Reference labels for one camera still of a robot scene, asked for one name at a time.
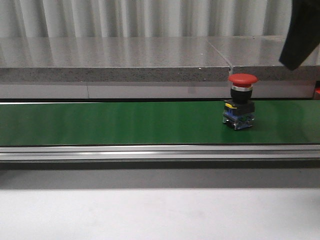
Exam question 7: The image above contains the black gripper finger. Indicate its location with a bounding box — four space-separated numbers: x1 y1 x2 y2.
279 0 320 71

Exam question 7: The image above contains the grey stone slab right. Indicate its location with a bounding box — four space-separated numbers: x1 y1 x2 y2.
207 35 320 82

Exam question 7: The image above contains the orange red object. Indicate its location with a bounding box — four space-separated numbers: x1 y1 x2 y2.
314 87 320 100

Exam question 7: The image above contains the green conveyor belt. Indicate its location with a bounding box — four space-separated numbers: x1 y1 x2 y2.
0 100 320 146

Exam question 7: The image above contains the grey stone counter slab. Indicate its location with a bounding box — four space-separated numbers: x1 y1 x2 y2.
0 37 230 83

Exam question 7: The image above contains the white pleated curtain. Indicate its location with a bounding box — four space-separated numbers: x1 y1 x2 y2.
0 0 292 38

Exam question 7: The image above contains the aluminium conveyor side rail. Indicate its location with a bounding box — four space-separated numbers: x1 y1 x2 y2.
0 144 320 163

